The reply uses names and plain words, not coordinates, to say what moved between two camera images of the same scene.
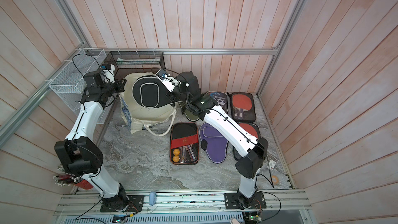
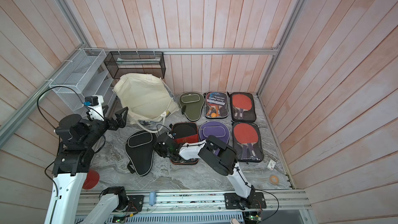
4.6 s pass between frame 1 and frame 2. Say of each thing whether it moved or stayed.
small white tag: stayed
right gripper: moved
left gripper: moved
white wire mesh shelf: stayed
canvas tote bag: moved
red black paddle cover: stayed
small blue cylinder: stayed
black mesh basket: stayed
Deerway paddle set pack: stayed
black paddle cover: moved
